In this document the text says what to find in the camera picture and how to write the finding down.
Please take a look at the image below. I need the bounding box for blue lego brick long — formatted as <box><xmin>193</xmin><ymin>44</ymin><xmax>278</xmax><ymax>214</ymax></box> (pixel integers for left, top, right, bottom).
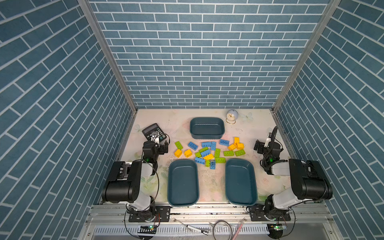
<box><xmin>202</xmin><ymin>142</ymin><xmax>212</xmax><ymax>148</ymax></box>

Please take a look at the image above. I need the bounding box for green lego plate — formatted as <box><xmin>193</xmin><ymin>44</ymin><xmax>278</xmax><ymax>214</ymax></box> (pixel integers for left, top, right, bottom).
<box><xmin>175</xmin><ymin>142</ymin><xmax>183</xmax><ymax>150</ymax></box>
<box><xmin>214</xmin><ymin>149</ymin><xmax>221</xmax><ymax>159</ymax></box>
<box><xmin>235</xmin><ymin>150</ymin><xmax>246</xmax><ymax>157</ymax></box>
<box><xmin>223</xmin><ymin>151</ymin><xmax>235</xmax><ymax>157</ymax></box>
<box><xmin>215</xmin><ymin>158</ymin><xmax>226</xmax><ymax>163</ymax></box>

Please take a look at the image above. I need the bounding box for green lego brick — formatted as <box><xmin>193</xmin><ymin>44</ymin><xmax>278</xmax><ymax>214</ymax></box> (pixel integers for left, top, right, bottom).
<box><xmin>199</xmin><ymin>147</ymin><xmax>210</xmax><ymax>153</ymax></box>

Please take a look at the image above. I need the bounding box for yellow lego cube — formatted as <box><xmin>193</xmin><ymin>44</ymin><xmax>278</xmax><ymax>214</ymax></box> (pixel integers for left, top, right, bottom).
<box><xmin>174</xmin><ymin>149</ymin><xmax>183</xmax><ymax>158</ymax></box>
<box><xmin>184</xmin><ymin>150</ymin><xmax>193</xmax><ymax>158</ymax></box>

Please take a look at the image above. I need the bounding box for yellow small lego brick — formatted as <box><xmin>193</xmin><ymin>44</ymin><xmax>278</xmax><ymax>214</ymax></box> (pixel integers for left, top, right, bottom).
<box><xmin>204</xmin><ymin>154</ymin><xmax>214</xmax><ymax>161</ymax></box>

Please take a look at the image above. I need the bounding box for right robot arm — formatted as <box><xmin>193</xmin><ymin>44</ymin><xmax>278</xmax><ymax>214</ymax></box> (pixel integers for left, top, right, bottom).
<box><xmin>254</xmin><ymin>127</ymin><xmax>333</xmax><ymax>221</ymax></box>

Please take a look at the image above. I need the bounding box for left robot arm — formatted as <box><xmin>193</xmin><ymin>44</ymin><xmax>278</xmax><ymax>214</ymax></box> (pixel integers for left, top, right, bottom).
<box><xmin>102</xmin><ymin>141</ymin><xmax>169</xmax><ymax>219</ymax></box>

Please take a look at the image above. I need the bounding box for back teal container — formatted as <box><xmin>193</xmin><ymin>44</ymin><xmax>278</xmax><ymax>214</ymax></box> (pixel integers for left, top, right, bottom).
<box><xmin>190</xmin><ymin>117</ymin><xmax>225</xmax><ymax>140</ymax></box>

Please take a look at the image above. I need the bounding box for teal container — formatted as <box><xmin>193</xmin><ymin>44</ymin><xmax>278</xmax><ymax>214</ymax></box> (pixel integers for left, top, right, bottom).
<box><xmin>167</xmin><ymin>159</ymin><xmax>200</xmax><ymax>207</ymax></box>
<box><xmin>225</xmin><ymin>159</ymin><xmax>258</xmax><ymax>207</ymax></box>
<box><xmin>190</xmin><ymin>117</ymin><xmax>225</xmax><ymax>140</ymax></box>

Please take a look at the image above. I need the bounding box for small white clock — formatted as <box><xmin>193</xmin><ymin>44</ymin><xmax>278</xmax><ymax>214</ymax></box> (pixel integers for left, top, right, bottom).
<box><xmin>226</xmin><ymin>109</ymin><xmax>239</xmax><ymax>125</ymax></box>

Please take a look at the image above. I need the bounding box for blue lego plate upside-down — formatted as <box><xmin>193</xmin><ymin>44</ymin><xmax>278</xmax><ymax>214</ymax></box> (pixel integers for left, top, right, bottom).
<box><xmin>219</xmin><ymin>139</ymin><xmax>230</xmax><ymax>147</ymax></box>

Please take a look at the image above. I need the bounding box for green lego plate upright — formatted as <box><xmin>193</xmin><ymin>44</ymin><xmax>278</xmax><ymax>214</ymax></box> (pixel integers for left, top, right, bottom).
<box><xmin>214</xmin><ymin>149</ymin><xmax>221</xmax><ymax>159</ymax></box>

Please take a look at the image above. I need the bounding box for black calculator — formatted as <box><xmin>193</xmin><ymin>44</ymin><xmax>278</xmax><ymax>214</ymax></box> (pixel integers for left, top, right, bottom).
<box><xmin>142</xmin><ymin>123</ymin><xmax>167</xmax><ymax>144</ymax></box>

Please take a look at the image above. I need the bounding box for yellow lego plate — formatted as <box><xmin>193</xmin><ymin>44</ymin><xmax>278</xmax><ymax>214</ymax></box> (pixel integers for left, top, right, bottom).
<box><xmin>228</xmin><ymin>143</ymin><xmax>237</xmax><ymax>151</ymax></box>

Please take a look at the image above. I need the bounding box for left teal container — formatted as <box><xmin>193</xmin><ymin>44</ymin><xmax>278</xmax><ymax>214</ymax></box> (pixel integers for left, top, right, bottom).
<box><xmin>167</xmin><ymin>159</ymin><xmax>200</xmax><ymax>207</ymax></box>

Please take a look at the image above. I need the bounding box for right teal container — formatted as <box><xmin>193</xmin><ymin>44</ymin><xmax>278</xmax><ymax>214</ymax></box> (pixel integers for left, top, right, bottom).
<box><xmin>225</xmin><ymin>159</ymin><xmax>258</xmax><ymax>207</ymax></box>

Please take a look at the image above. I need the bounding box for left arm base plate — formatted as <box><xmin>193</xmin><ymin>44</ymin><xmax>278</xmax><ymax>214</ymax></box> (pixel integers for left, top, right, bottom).
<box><xmin>128</xmin><ymin>206</ymin><xmax>171</xmax><ymax>223</ymax></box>

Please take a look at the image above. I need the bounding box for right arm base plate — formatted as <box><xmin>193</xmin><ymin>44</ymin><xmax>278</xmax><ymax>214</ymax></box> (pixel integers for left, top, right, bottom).
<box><xmin>246</xmin><ymin>204</ymin><xmax>291</xmax><ymax>222</ymax></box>

